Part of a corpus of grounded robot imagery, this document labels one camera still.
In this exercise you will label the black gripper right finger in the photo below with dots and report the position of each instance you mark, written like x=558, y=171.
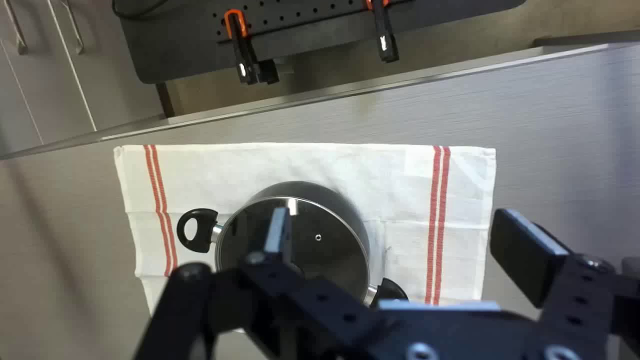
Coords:
x=526, y=253

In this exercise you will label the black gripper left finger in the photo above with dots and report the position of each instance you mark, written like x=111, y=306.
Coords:
x=313, y=300

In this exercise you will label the glass pot lid black knob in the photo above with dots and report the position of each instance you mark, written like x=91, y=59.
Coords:
x=331, y=253

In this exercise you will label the black cooking pot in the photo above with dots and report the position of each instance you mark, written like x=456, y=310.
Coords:
x=346, y=205

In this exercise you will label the white towel red stripes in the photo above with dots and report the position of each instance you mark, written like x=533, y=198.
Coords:
x=301, y=162

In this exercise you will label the black orange bar clamp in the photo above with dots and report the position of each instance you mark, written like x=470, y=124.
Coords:
x=384, y=36
x=242, y=53

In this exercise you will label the black perforated workbench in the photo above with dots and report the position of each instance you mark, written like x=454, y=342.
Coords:
x=180, y=41

